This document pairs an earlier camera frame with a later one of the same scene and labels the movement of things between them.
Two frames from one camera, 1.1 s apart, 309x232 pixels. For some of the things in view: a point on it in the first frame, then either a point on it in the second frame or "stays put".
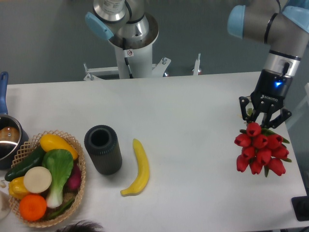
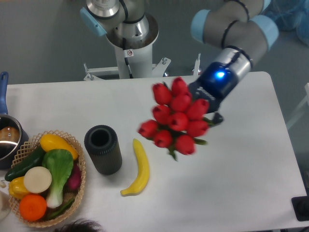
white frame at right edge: x=306 y=101 stays put
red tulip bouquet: x=261 y=149 -> x=179 y=121
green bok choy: x=59 y=164 stays put
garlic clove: x=2 y=184 stays put
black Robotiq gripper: x=269 y=95 -> x=217 y=81
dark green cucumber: x=35 y=159 stays put
